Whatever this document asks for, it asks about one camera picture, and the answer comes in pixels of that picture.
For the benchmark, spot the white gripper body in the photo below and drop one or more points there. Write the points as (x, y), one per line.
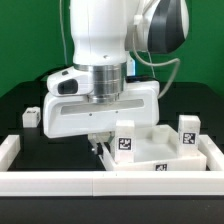
(92, 99)

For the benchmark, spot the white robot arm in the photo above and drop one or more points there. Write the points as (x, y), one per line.
(105, 31)

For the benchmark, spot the white square tabletop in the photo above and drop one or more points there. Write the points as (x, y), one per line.
(156, 149)

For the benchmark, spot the white U-shaped fence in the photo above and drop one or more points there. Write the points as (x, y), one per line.
(92, 183)

